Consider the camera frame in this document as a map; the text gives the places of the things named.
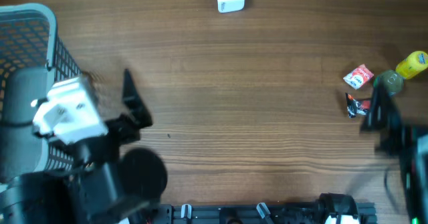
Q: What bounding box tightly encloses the yellow cylindrical bottle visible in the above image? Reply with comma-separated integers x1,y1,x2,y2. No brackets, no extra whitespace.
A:
395,51,427,80

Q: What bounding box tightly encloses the green labelled tin can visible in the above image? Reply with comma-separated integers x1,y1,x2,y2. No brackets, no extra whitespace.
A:
373,70,404,96

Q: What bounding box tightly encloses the grey plastic mesh basket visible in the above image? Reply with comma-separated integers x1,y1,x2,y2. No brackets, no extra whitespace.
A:
1,3,81,184

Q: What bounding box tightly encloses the black hex wrench package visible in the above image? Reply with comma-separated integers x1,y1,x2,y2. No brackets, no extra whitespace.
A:
345,93,370,118

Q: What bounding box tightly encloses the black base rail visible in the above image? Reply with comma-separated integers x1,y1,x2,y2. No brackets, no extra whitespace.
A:
129,193,378,224

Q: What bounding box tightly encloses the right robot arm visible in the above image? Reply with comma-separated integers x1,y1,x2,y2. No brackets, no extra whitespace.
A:
345,84,427,223

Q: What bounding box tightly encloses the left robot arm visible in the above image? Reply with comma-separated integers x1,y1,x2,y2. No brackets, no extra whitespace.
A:
1,70,168,223

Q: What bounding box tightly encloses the red white snack packet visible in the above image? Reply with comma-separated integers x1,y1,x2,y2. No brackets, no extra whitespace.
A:
343,64,374,90

